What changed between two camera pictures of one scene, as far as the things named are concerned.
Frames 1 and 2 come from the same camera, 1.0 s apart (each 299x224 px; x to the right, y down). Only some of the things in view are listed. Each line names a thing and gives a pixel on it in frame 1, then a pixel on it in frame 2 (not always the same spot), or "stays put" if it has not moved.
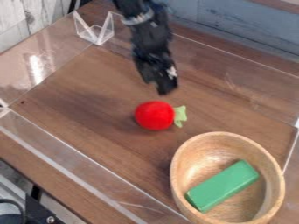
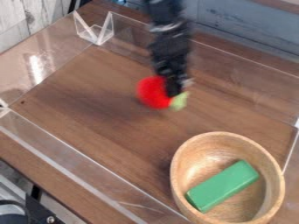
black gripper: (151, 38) → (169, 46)
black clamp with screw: (39, 213) stays put
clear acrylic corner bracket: (97, 34) stays put
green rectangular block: (222, 186) stays put
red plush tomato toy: (157, 115) → (153, 93)
